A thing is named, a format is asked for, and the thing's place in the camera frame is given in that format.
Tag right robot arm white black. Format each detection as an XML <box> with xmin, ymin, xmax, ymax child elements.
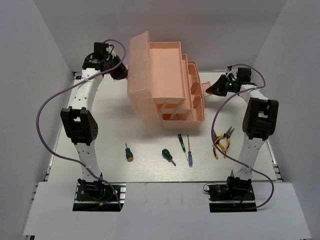
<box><xmin>205</xmin><ymin>64</ymin><xmax>279</xmax><ymax>200</ymax></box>

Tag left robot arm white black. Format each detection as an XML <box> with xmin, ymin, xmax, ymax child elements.
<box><xmin>60</xmin><ymin>42</ymin><xmax>128</xmax><ymax>184</ymax></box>

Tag yellow black pliers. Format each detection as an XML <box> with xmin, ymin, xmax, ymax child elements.
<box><xmin>213</xmin><ymin>126</ymin><xmax>234</xmax><ymax>152</ymax></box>
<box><xmin>212</xmin><ymin>131</ymin><xmax>230</xmax><ymax>160</ymax></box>

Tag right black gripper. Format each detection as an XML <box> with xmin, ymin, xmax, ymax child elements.
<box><xmin>207</xmin><ymin>74</ymin><xmax>239</xmax><ymax>97</ymax></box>

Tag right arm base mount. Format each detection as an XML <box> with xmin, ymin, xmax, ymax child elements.
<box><xmin>203</xmin><ymin>176</ymin><xmax>257</xmax><ymax>213</ymax></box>

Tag green orange stubby screwdriver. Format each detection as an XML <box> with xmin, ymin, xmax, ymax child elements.
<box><xmin>125</xmin><ymin>144</ymin><xmax>134</xmax><ymax>162</ymax></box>

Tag pink plastic toolbox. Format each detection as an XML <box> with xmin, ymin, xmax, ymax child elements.
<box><xmin>127</xmin><ymin>31</ymin><xmax>211</xmax><ymax>130</ymax></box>

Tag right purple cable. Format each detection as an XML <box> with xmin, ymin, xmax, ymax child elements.
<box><xmin>211</xmin><ymin>64</ymin><xmax>275</xmax><ymax>210</ymax></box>

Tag blue red screwdriver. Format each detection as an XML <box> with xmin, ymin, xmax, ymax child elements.
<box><xmin>187</xmin><ymin>135</ymin><xmax>193</xmax><ymax>167</ymax></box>

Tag dark green stubby screwdriver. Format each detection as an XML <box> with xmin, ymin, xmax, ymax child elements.
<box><xmin>161</xmin><ymin>148</ymin><xmax>177</xmax><ymax>167</ymax></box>

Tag black green precision screwdriver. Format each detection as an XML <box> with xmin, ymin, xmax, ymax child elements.
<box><xmin>177</xmin><ymin>134</ymin><xmax>188</xmax><ymax>161</ymax></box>

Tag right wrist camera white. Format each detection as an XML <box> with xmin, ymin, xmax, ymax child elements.
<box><xmin>226</xmin><ymin>65</ymin><xmax>237</xmax><ymax>81</ymax></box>

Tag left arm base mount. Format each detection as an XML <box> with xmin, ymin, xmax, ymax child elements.
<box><xmin>72</xmin><ymin>178</ymin><xmax>126</xmax><ymax>212</ymax></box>

